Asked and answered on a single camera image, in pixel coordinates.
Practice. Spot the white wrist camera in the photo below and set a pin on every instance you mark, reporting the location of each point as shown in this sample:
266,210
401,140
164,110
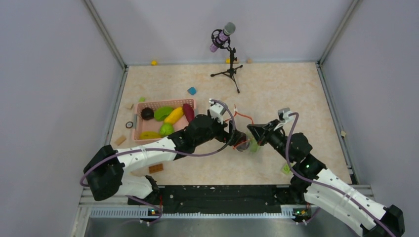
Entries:
285,115
217,109

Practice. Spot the clear zip top bag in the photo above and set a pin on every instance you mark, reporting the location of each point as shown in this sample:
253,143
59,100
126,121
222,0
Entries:
241,121

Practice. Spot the brown bear chocolate toy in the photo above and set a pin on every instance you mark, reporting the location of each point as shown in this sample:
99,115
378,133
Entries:
242,145

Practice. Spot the dark red sweet potato toy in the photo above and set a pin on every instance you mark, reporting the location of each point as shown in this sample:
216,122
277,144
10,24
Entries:
188,112

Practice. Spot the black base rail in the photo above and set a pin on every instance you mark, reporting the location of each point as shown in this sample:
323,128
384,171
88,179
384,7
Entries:
225,199

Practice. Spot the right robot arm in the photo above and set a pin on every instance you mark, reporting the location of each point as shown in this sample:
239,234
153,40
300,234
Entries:
314,183

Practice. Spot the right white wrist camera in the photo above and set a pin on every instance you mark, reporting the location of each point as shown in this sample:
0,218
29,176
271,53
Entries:
285,115

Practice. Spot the yellow mango toy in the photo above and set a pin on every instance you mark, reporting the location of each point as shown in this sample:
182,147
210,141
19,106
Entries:
174,116

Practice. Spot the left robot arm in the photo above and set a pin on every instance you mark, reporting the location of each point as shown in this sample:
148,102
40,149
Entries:
108,172

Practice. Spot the wooden rectangular block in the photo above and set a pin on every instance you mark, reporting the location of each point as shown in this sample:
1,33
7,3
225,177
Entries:
120,140

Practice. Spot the green lego brick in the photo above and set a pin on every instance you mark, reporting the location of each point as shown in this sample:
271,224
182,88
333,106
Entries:
286,169

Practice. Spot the green cabbage toy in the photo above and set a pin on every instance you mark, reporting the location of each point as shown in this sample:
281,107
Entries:
254,147

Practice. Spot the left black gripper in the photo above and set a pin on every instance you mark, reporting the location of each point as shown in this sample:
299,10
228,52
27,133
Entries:
230,138

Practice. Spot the blue block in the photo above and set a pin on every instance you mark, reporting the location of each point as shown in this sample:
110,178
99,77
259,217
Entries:
192,90

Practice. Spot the pink plastic basket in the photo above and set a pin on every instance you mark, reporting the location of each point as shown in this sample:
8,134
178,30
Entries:
141,125

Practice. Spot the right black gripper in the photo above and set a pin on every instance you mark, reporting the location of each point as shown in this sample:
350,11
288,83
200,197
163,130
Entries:
263,132

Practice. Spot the dark brown round toy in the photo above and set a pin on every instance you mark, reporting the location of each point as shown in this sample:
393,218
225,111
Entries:
147,113

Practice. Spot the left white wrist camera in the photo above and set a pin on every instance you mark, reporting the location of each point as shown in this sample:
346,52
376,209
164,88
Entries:
217,109

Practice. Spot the light green lime toy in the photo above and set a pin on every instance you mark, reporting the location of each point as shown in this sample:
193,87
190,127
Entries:
166,129

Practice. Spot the green pepper toy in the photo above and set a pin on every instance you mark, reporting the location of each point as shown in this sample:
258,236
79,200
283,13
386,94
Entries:
162,113

